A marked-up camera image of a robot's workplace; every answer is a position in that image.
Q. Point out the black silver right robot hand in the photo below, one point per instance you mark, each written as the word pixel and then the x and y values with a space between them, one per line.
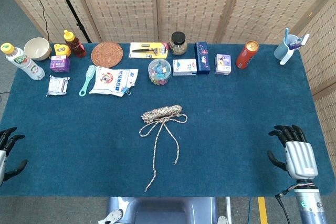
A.
pixel 299 157

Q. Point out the light blue toothbrush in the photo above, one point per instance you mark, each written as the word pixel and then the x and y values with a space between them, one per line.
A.
pixel 287 35

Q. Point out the white drink bottle yellow cap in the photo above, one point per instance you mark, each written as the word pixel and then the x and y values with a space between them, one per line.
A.
pixel 25 62

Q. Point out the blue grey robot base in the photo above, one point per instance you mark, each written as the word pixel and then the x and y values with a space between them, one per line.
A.
pixel 162 209

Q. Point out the white foil snack packet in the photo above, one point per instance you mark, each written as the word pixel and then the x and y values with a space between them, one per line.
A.
pixel 57 85

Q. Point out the round woven rattan coaster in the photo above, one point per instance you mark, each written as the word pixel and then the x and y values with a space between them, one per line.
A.
pixel 107 54

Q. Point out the honey bottle yellow cap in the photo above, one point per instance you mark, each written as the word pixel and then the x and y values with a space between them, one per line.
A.
pixel 76 47

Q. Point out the dark blue tall box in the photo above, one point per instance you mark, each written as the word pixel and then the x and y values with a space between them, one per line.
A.
pixel 202 58

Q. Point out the clear tub of coloured clips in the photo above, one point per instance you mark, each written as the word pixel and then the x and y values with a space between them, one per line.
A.
pixel 159 72

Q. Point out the yellow tape measure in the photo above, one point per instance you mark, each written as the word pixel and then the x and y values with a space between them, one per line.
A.
pixel 62 49

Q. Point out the blue binder clip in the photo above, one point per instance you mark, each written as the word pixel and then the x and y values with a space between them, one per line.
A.
pixel 126 89

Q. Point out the white sugar bag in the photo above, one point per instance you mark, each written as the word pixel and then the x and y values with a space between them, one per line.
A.
pixel 113 79

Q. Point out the razor in yellow package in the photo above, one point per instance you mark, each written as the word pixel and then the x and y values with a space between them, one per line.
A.
pixel 148 50

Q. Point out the mint green brush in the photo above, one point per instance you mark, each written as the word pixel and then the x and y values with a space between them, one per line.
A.
pixel 88 79

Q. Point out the dark blue table carpet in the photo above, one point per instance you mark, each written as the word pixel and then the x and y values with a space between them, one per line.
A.
pixel 236 129

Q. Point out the black tripod stand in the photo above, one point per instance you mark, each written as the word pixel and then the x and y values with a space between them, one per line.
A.
pixel 68 3

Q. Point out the light blue cup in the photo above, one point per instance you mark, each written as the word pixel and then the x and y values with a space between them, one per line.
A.
pixel 281 49

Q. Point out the glass jar black lid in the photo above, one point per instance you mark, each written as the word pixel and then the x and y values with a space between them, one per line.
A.
pixel 179 44

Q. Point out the small purple box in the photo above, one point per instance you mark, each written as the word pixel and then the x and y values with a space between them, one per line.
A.
pixel 60 64

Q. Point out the white and blue box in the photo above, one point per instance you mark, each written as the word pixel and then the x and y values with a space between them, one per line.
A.
pixel 184 67

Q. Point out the red drink can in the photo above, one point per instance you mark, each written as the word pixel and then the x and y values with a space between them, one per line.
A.
pixel 245 55

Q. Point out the beige bowl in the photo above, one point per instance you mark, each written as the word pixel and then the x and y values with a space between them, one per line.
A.
pixel 37 48

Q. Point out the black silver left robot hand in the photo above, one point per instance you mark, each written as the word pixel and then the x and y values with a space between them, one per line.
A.
pixel 7 140

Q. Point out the purple and white box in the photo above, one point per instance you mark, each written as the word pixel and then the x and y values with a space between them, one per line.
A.
pixel 223 64

